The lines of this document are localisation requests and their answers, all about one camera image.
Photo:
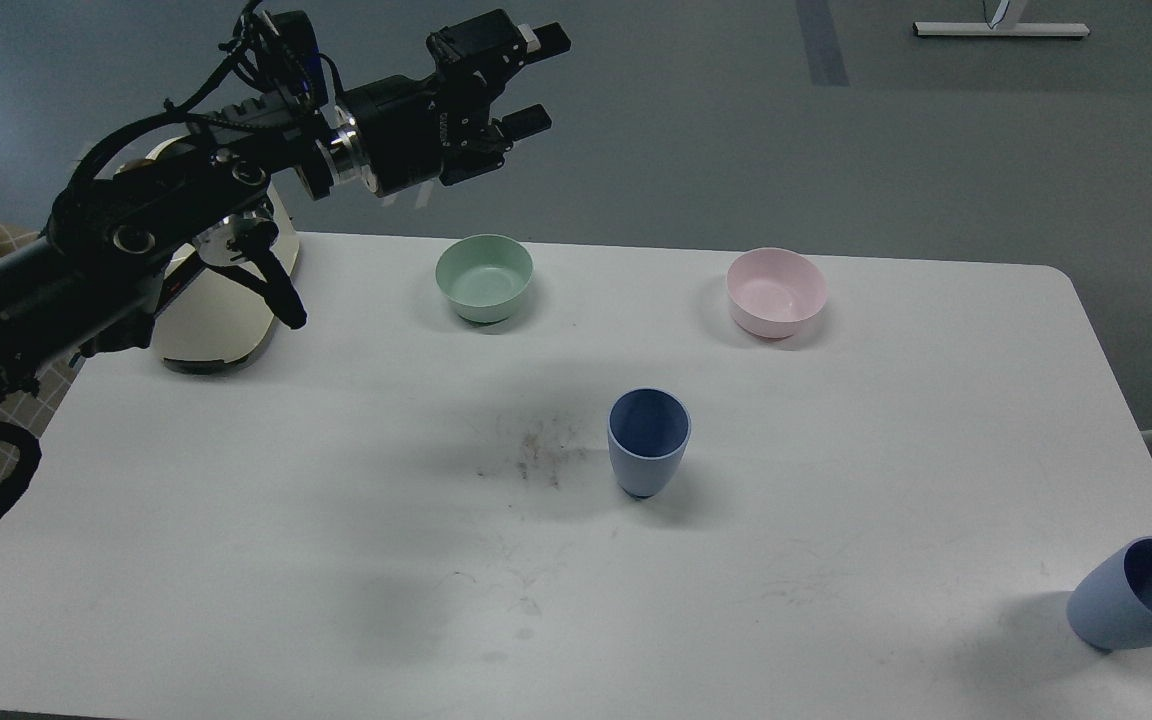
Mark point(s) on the blue cup image-right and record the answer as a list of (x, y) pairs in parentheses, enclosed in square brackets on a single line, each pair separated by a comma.
[(1111, 609)]

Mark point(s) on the white desk foot bar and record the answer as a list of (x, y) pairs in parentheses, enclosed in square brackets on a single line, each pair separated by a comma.
[(928, 28)]

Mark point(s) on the cream white toaster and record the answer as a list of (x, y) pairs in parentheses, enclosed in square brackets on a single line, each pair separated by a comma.
[(217, 326)]

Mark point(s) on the pink bowl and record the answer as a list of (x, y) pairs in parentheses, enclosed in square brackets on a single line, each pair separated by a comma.
[(774, 293)]

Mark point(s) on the green bowl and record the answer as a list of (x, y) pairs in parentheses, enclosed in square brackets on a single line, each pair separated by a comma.
[(485, 278)]

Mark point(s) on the blue cup image-left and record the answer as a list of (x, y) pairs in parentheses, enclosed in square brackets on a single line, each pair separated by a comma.
[(648, 430)]

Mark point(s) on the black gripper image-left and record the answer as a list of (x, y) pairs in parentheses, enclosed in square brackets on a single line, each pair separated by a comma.
[(397, 132)]

